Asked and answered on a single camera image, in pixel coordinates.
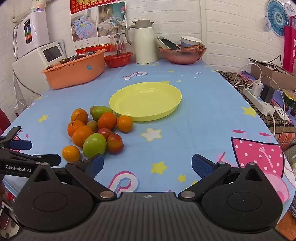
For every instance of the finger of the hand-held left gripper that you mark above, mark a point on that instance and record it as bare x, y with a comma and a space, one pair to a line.
20, 144
50, 160

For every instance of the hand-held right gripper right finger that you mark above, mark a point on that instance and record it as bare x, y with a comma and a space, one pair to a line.
200, 165

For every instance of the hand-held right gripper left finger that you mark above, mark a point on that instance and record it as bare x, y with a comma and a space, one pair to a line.
98, 163

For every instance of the large green mango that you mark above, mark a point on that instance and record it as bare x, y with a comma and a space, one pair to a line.
94, 145

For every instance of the large orange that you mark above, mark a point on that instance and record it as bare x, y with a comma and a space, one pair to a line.
82, 135

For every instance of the orange with long stem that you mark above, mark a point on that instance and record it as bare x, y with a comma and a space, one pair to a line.
74, 128

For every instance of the orange with dot top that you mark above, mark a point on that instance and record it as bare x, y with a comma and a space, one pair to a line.
79, 115

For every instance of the yellow plastic plate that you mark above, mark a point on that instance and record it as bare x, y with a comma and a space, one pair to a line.
145, 99

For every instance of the small orange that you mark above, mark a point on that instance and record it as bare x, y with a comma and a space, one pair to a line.
71, 153

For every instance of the small red green plum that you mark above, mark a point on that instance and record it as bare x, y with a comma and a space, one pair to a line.
93, 125
92, 109

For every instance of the blue star print tablecloth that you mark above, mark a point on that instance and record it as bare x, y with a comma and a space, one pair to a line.
196, 120

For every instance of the white appliance with screen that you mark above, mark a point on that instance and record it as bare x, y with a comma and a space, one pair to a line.
30, 64

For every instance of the white power strip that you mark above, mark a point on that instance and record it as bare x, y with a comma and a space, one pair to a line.
261, 104

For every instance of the orange plastic basket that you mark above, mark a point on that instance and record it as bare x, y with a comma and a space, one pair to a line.
74, 74

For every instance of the brown patterned blanket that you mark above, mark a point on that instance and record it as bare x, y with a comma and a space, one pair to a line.
233, 78

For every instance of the white round device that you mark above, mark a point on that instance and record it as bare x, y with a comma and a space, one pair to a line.
281, 113

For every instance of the white charger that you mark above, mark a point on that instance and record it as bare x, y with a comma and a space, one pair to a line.
257, 88

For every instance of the black charger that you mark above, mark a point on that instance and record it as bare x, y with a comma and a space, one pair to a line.
267, 92

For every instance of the red plastic basket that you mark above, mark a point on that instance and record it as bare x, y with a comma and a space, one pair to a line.
118, 61

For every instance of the metal bowl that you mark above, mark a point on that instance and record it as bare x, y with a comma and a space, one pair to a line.
78, 58

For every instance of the pink glass bowl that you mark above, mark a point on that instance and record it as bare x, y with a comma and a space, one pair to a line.
182, 56

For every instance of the green lidded cherry pack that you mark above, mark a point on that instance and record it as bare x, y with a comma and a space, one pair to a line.
289, 97

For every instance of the cardboard box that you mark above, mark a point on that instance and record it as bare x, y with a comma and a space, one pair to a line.
275, 77

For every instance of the white water purifier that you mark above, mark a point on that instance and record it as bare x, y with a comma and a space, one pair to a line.
37, 30

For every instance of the red patterned bowl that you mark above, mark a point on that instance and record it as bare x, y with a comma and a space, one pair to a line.
195, 47

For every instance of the clear glass pitcher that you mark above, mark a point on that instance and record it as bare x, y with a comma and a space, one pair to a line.
118, 46

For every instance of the blue and white bowl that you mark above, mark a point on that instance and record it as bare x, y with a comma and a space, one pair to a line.
189, 42

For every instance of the white bowl dark inside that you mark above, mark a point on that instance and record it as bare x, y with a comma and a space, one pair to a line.
168, 42

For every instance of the white thermos jug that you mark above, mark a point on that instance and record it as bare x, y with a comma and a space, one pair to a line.
145, 44

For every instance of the pastel printed package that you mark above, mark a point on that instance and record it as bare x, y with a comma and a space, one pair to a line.
38, 5

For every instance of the red bag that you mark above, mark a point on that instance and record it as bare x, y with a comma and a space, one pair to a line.
290, 46

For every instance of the blue round fan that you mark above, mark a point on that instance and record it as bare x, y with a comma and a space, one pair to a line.
277, 16

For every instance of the wall poster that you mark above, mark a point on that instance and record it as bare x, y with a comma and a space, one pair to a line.
85, 25

